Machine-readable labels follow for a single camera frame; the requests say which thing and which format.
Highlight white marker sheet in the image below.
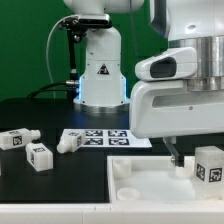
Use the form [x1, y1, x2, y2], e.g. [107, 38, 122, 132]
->
[62, 128, 153, 149]

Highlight white front rail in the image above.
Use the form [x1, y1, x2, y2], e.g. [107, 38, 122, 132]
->
[0, 204, 224, 224]

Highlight black base cables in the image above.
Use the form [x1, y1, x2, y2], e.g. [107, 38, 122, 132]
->
[25, 80, 79, 100]

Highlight grey camera cable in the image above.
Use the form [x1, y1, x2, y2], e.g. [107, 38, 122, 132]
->
[45, 14, 78, 99]

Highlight white square tabletop tray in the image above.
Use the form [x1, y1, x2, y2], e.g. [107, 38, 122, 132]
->
[107, 156, 224, 202]

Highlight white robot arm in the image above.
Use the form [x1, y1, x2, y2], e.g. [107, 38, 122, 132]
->
[129, 0, 224, 138]

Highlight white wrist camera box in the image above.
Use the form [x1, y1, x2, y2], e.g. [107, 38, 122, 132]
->
[135, 47, 197, 82]

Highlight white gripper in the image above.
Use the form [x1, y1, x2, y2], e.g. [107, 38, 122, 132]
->
[129, 80, 224, 167]

